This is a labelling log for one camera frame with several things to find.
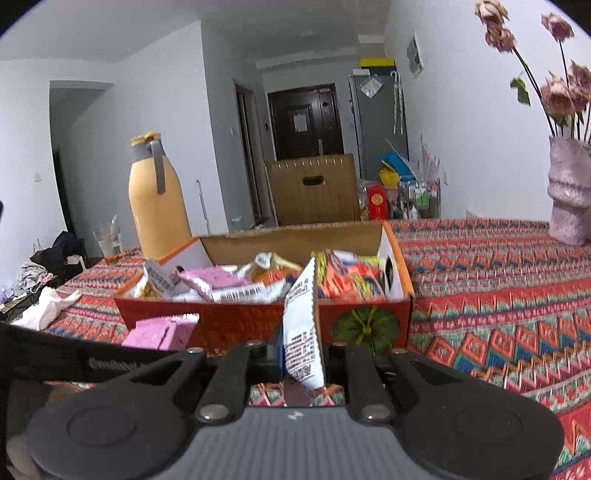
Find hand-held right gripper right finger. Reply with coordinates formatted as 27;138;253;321
325;344;483;424

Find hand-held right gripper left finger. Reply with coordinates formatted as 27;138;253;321
115;325;284;424

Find white crimped snack packet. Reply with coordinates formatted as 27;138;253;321
283;257;334;407

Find orange cardboard box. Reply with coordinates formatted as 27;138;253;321
115;220;415;357

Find pile of assorted snack packets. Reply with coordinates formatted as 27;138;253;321
117;249;386;305

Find pink snack packet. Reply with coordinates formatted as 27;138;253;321
121;314;200;350

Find white crumpled cloth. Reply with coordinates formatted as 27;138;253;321
11;287;83;330

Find pile of clothes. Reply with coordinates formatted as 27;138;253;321
0;261;54;319

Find black bag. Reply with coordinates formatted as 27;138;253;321
32;231;88;282

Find drinking glass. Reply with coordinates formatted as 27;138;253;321
93;215;124;265

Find thin white pole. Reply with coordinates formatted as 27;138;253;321
196;179;212;236

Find red gift box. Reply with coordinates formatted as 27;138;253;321
367;184;389;220

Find yellow thermos jug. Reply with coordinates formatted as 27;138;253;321
128;132;192;261

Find side door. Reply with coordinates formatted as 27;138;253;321
235;83;264;227

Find blue plastic item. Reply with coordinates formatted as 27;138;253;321
374;152;414;178

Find pink translucent plastic piece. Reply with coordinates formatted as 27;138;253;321
418;134;446;181

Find dark entrance door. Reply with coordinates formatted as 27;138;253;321
268;84;345;160

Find grey refrigerator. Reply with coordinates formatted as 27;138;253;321
348;69;409;181

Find white folded umbrella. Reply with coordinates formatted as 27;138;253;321
390;71;404;134

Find pink textured vase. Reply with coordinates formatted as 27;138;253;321
547;135;591;247

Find dried pink roses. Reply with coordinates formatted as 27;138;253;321
475;0;591;139

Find wire storage cart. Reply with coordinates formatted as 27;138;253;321
399;178;441;220

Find wall panel box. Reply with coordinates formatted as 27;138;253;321
406;32;424;77

